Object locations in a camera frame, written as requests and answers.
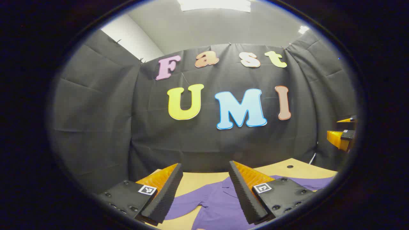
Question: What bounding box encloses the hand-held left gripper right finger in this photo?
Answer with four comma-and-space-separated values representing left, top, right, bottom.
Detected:
228, 160, 316, 225

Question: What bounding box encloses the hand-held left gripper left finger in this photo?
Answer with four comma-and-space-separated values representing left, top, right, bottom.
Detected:
96, 163, 184, 226

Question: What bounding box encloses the purple shirt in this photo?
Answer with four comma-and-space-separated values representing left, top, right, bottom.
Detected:
165, 174, 336, 230

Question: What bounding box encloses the black backdrop cloth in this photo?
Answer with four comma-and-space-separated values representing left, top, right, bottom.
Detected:
50, 29, 358, 195

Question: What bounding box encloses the ceiling light panel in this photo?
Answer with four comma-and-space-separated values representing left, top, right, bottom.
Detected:
177, 0, 251, 13

